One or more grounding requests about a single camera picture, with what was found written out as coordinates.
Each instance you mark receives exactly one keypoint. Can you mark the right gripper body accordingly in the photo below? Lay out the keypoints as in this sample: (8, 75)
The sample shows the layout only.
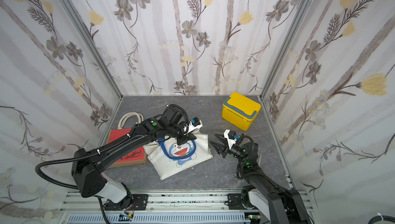
(227, 147)

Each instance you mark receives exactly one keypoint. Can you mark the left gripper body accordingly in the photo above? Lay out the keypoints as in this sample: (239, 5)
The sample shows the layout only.
(182, 138)

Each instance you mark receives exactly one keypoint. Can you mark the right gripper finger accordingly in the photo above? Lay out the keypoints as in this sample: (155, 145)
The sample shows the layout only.
(219, 148)
(221, 138)

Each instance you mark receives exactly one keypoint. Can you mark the white Doraemon canvas bag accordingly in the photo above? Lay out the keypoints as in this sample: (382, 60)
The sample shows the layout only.
(169, 158)

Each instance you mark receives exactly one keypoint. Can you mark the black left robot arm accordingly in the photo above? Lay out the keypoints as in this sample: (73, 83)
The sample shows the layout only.
(88, 167)

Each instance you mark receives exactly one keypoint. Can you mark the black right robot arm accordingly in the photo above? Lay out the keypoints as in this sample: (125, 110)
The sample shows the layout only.
(278, 204)

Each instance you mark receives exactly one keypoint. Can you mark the yellow cooler box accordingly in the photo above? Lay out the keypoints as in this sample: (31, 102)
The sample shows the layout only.
(240, 111)

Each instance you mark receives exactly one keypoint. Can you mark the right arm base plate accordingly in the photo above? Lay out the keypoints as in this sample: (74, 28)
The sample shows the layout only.
(236, 201)

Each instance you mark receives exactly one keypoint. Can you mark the aluminium mounting rail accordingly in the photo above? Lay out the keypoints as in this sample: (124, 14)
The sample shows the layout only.
(164, 207)

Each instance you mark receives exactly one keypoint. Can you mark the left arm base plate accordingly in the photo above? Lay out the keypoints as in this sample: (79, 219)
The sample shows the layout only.
(140, 202)

